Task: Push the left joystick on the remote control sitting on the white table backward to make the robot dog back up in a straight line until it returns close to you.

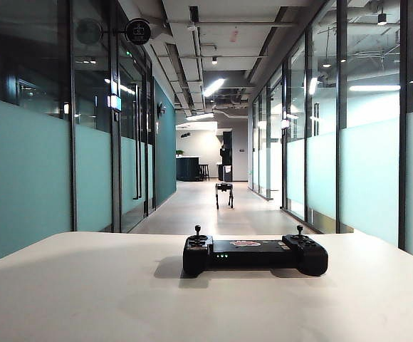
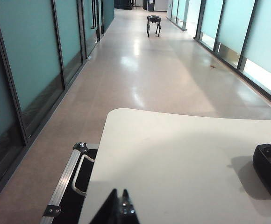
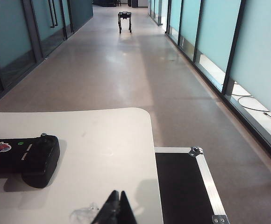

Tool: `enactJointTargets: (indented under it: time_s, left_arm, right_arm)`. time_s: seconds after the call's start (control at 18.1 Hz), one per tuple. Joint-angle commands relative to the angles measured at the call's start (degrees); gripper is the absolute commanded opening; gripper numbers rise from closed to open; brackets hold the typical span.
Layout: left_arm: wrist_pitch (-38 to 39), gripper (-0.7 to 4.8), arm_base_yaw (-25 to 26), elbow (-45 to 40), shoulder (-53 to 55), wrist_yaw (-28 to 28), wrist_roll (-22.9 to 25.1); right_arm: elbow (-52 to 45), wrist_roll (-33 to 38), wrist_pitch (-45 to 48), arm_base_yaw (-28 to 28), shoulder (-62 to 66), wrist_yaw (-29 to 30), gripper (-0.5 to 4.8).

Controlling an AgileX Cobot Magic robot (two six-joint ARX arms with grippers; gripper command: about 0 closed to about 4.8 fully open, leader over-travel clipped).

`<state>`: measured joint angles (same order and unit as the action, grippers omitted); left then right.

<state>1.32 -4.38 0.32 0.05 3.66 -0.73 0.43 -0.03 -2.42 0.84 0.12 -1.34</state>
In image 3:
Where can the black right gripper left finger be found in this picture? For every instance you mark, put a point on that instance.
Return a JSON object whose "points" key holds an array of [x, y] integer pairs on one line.
{"points": [[107, 212]]}

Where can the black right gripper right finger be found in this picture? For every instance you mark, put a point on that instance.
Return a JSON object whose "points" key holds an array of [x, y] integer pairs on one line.
{"points": [[126, 214]]}

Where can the black remote control with sticker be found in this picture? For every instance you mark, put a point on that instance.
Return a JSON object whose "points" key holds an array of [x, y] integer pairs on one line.
{"points": [[35, 161]]}

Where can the black quadruped robot dog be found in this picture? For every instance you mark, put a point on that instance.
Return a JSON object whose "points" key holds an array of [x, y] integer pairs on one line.
{"points": [[124, 16]]}

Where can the clear plastic scrap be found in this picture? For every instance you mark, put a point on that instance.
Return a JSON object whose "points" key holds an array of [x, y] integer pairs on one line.
{"points": [[84, 212]]}

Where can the black aluminium-edged flight case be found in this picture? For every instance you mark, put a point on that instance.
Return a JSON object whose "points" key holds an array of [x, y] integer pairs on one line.
{"points": [[180, 186]]}

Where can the dark counter cabinet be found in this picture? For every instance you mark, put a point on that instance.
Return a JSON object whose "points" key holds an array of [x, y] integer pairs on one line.
{"points": [[102, 2]]}

